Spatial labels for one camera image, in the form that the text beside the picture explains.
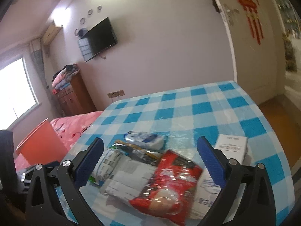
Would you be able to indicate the white door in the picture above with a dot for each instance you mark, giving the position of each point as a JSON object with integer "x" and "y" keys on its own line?
{"x": 258, "y": 69}

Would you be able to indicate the blue white checkered tablecloth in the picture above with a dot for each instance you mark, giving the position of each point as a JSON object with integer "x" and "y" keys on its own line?
{"x": 183, "y": 115}

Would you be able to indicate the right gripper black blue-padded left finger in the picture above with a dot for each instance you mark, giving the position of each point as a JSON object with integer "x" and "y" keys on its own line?
{"x": 43, "y": 206}

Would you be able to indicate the brown gold snack bar wrapper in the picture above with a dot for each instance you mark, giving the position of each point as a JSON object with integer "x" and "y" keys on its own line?
{"x": 137, "y": 153}

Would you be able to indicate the grey patterned curtain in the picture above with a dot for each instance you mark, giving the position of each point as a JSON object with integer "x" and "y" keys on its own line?
{"x": 36, "y": 54}

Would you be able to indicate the white printed paper box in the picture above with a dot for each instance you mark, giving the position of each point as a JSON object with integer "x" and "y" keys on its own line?
{"x": 233, "y": 147}

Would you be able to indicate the white air conditioner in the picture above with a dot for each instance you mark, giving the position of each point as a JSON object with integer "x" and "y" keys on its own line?
{"x": 50, "y": 33}

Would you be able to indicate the brown wooden cabinet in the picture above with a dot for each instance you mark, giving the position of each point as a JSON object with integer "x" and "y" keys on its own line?
{"x": 74, "y": 98}

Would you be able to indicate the wall power socket strip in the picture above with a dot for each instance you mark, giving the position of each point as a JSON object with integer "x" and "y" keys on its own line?
{"x": 116, "y": 94}

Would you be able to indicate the folded clothes pile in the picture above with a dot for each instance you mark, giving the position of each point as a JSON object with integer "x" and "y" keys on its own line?
{"x": 63, "y": 77}

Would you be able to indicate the red door decoration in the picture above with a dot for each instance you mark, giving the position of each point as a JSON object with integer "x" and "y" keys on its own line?
{"x": 251, "y": 11}

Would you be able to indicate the pink floral bed sheet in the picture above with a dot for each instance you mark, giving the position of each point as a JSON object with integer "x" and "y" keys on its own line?
{"x": 68, "y": 129}

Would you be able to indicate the white blue plastic bottle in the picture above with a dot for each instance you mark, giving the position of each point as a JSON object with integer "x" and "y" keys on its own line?
{"x": 145, "y": 140}

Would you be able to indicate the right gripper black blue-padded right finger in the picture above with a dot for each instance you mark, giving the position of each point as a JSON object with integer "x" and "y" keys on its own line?
{"x": 257, "y": 206}

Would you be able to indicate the white blue crumpled bag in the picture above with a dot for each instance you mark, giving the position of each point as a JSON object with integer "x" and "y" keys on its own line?
{"x": 205, "y": 195}

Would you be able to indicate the red milk tea packet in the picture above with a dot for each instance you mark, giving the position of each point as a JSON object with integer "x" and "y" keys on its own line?
{"x": 170, "y": 191}

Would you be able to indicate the bright window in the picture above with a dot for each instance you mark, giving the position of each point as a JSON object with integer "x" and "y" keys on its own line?
{"x": 17, "y": 95}

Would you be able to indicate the orange plastic bin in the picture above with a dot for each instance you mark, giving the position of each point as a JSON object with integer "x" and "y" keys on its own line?
{"x": 42, "y": 145}

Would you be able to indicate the wall-mounted black television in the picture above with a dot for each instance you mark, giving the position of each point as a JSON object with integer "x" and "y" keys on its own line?
{"x": 98, "y": 39}

